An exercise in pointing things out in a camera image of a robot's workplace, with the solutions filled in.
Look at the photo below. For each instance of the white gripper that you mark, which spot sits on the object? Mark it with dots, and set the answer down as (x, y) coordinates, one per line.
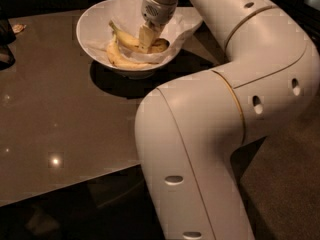
(157, 13)

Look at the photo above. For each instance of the yellow banana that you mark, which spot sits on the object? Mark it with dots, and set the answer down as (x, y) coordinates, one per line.
(116, 58)
(132, 43)

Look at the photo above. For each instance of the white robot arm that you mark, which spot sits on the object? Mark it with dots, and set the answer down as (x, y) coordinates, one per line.
(187, 129)

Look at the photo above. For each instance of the white ceramic bowl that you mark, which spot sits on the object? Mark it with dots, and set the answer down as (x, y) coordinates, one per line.
(94, 34)

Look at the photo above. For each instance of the white crumpled paper sheet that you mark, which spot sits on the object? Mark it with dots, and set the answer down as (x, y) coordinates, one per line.
(191, 22)

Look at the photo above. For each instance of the small brown scrap on table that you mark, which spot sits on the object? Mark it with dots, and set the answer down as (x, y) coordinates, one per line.
(18, 28)

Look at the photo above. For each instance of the dark object at table edge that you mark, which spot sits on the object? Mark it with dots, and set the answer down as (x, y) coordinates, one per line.
(7, 36)

